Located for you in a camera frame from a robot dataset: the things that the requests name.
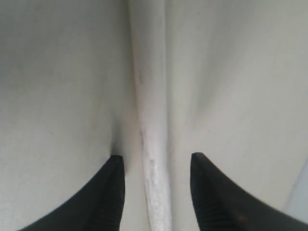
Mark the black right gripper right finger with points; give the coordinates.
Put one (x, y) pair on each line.
(221, 205)

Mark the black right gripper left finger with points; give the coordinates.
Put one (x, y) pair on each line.
(98, 206)

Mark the white drumstick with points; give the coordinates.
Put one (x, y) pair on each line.
(148, 36)

